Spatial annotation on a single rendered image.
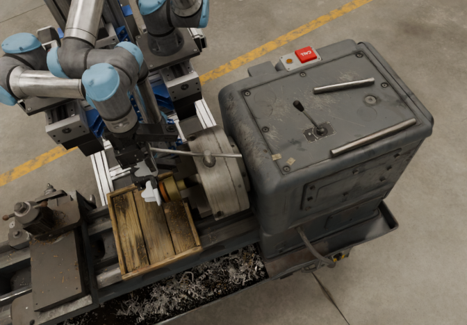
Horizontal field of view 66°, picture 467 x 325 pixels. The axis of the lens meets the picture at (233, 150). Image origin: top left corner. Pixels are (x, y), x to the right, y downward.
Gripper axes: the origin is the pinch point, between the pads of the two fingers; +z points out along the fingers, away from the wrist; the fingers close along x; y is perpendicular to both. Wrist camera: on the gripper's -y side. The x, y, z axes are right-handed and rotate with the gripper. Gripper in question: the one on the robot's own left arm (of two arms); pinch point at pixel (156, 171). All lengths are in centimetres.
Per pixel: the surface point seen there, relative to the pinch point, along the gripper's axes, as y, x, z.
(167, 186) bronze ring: 0.4, -8.7, 17.8
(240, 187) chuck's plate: -21.7, 4.1, 15.4
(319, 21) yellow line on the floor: -157, -196, 96
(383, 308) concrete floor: -81, 24, 138
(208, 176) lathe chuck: -13.4, 0.1, 9.7
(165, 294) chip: 19, 1, 72
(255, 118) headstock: -34.1, -10.8, 3.6
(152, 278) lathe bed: 21, -2, 61
